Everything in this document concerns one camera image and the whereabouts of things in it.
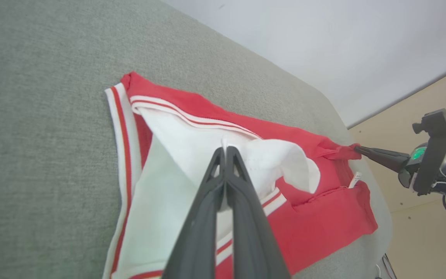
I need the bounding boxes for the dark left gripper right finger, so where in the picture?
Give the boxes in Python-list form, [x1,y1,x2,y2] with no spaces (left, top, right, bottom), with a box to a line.
[225,146,291,279]

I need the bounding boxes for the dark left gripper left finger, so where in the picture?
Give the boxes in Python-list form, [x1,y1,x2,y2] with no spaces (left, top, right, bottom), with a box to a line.
[161,146,226,279]

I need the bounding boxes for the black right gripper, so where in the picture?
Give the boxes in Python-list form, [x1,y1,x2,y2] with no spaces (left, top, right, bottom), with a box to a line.
[353,145,429,190]

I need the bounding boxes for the red garment with white stripes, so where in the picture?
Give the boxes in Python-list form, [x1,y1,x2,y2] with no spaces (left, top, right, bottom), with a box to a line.
[102,71,379,279]

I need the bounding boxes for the grey fabric sofa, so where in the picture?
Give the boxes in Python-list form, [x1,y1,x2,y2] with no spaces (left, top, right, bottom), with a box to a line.
[0,0,394,279]

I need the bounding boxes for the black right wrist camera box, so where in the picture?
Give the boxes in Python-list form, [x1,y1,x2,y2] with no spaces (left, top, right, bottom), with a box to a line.
[412,109,446,196]

